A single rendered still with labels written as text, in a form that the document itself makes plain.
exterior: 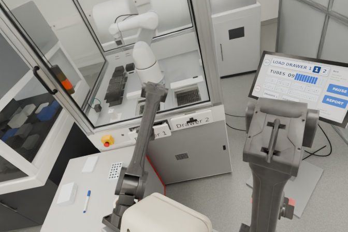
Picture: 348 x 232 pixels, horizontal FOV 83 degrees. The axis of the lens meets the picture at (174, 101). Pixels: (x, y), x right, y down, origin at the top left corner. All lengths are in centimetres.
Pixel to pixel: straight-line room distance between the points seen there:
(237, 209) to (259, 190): 162
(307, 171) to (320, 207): 29
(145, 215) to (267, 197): 31
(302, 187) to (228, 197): 62
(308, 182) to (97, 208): 168
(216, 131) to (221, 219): 79
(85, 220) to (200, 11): 134
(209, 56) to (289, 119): 85
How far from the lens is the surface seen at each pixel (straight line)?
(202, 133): 155
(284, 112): 37
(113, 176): 147
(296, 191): 208
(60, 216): 160
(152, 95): 74
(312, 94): 131
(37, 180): 174
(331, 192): 220
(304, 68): 133
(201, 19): 107
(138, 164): 76
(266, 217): 46
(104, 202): 145
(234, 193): 206
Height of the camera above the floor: 188
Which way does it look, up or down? 38 degrees down
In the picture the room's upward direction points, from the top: 19 degrees counter-clockwise
